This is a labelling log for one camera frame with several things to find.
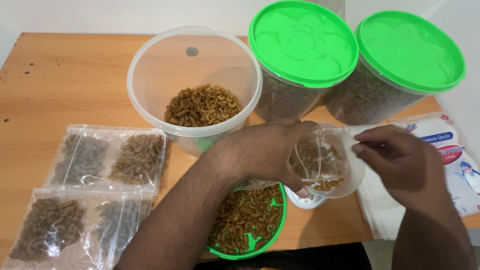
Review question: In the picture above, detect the person's left hand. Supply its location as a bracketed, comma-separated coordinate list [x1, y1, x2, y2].
[210, 119, 320, 199]

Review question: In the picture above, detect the person's right hand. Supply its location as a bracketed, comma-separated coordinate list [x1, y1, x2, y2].
[352, 125, 455, 215]

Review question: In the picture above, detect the clear zip pouch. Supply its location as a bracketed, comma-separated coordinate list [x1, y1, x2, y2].
[290, 125, 361, 185]

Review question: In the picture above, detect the white printed pouch package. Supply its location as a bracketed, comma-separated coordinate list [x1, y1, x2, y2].
[390, 112, 480, 218]

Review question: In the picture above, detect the macaroni in held pouch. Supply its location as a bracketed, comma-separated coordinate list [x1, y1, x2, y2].
[296, 137, 338, 181]

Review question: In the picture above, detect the stack of empty clear pouches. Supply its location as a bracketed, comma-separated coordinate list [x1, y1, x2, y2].
[345, 125, 413, 241]

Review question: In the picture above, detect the clear round plastic bowl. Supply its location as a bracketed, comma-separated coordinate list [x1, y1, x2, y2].
[288, 122, 366, 199]

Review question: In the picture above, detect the clear macaroni-filled container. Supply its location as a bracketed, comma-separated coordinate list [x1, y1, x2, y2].
[322, 60, 432, 126]
[254, 67, 338, 123]

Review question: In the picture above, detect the macaroni heap on lid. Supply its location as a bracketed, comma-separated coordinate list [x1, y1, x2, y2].
[208, 184, 284, 256]

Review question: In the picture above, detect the white kitchen scale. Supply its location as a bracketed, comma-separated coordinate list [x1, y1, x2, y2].
[284, 185, 329, 210]

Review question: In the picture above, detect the macaroni heap in bucket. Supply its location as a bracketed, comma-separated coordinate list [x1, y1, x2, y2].
[164, 83, 243, 128]

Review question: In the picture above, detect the upturned green lid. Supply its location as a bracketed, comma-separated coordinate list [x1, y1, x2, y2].
[204, 182, 288, 260]

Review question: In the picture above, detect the green embossed container lid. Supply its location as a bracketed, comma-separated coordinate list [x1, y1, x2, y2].
[354, 10, 466, 94]
[248, 0, 359, 89]

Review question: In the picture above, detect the filled clear macaroni bag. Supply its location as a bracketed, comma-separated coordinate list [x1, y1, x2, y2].
[88, 191, 156, 269]
[2, 187, 94, 270]
[107, 127, 171, 193]
[43, 124, 113, 190]

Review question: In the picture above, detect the open clear plastic bucket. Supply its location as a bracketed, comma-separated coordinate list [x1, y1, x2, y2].
[126, 25, 263, 158]

